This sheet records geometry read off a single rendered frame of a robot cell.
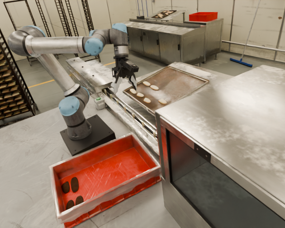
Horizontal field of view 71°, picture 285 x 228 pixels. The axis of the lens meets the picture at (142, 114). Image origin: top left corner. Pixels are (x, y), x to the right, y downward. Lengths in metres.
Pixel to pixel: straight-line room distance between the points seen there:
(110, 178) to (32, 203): 0.38
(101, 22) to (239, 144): 8.46
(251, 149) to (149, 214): 0.58
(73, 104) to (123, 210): 0.62
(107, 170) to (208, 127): 0.72
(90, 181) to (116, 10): 8.28
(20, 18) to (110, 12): 3.13
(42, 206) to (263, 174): 0.95
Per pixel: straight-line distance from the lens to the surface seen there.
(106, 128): 1.29
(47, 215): 1.09
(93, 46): 0.98
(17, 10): 8.26
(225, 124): 0.55
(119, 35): 1.09
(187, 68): 1.83
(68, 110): 1.19
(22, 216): 1.15
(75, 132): 1.28
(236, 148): 0.48
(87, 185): 1.10
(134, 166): 1.11
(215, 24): 4.85
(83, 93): 1.33
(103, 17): 8.81
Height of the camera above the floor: 1.62
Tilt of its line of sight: 32 degrees down
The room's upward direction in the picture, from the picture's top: 8 degrees counter-clockwise
